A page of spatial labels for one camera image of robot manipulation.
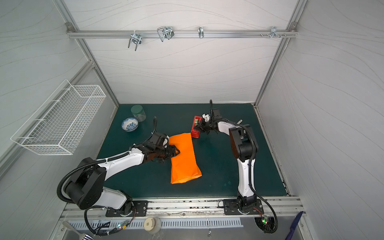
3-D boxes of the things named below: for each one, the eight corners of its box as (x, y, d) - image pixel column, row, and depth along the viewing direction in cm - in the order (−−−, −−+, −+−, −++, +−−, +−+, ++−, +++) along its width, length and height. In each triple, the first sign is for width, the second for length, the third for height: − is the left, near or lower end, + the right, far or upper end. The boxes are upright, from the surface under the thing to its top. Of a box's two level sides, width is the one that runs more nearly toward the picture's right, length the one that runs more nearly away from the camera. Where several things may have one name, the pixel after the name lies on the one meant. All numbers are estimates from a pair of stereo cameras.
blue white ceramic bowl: (122, 133, 106) (119, 128, 101) (127, 122, 112) (123, 117, 107) (137, 133, 106) (134, 128, 101) (140, 122, 112) (138, 117, 107)
